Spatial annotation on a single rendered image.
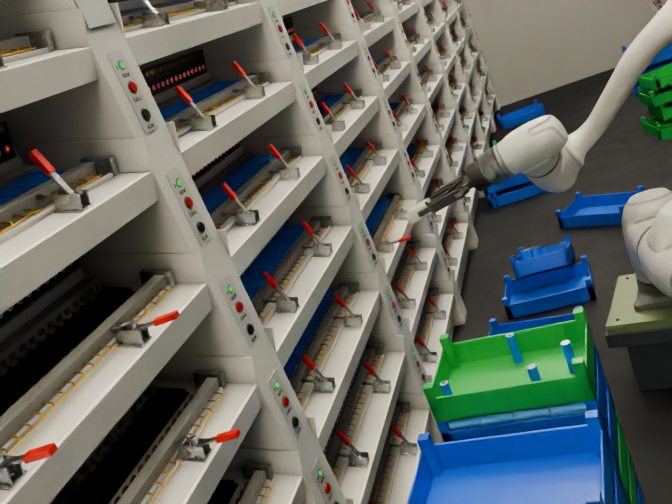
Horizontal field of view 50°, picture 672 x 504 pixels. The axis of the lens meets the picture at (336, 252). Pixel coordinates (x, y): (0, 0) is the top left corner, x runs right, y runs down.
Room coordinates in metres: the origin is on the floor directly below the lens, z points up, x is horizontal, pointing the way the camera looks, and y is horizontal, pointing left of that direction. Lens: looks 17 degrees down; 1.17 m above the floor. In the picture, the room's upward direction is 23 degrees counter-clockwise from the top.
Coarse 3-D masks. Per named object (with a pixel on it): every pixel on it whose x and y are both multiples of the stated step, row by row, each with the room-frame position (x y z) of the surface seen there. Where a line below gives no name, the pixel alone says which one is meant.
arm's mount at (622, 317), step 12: (624, 276) 1.82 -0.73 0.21; (624, 288) 1.75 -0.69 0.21; (636, 288) 1.72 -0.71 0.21; (612, 300) 1.71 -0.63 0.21; (624, 300) 1.68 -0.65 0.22; (612, 312) 1.64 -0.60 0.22; (624, 312) 1.62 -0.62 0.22; (636, 312) 1.59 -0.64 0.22; (648, 312) 1.57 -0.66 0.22; (660, 312) 1.55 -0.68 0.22; (612, 324) 1.58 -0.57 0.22; (624, 324) 1.56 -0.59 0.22; (636, 324) 1.54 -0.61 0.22; (648, 324) 1.53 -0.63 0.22; (660, 324) 1.51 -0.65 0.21
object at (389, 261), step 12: (384, 192) 2.39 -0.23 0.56; (396, 192) 2.37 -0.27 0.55; (408, 192) 2.36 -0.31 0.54; (408, 204) 2.31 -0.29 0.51; (396, 228) 2.11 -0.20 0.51; (408, 228) 2.15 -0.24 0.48; (384, 240) 2.03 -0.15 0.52; (396, 240) 2.02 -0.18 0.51; (396, 252) 1.94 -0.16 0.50; (384, 264) 1.79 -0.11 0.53; (396, 264) 1.93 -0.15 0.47
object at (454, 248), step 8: (456, 216) 3.01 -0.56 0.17; (464, 216) 3.00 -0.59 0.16; (448, 224) 2.95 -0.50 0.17; (456, 224) 3.00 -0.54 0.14; (464, 224) 2.99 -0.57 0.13; (448, 232) 2.92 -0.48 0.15; (456, 232) 2.85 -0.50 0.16; (464, 232) 2.90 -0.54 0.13; (448, 240) 2.81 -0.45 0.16; (456, 240) 2.82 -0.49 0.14; (464, 240) 2.81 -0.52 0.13; (448, 248) 2.75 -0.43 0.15; (456, 248) 2.74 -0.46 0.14; (464, 248) 2.80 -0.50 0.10; (448, 256) 2.67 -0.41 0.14; (456, 256) 2.66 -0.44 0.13; (456, 264) 2.58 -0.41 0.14; (456, 272) 2.52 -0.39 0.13; (456, 280) 2.46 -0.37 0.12
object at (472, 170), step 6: (474, 162) 1.73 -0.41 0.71; (468, 168) 1.73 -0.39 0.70; (474, 168) 1.71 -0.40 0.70; (468, 174) 1.72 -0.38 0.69; (474, 174) 1.71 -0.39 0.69; (480, 174) 1.70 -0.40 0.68; (468, 180) 1.72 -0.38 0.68; (474, 180) 1.70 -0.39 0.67; (480, 180) 1.70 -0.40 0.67; (486, 180) 1.70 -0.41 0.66; (456, 186) 1.74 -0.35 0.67; (462, 186) 1.71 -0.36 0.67; (468, 186) 1.71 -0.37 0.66; (474, 186) 1.71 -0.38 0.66; (480, 186) 1.70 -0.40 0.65; (486, 186) 1.71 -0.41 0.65
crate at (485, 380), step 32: (576, 320) 1.25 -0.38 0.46; (448, 352) 1.36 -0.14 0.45; (480, 352) 1.35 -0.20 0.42; (544, 352) 1.28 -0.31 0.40; (576, 352) 1.24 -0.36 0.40; (480, 384) 1.27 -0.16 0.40; (512, 384) 1.22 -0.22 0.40; (544, 384) 1.11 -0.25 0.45; (576, 384) 1.09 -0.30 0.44; (448, 416) 1.19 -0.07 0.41
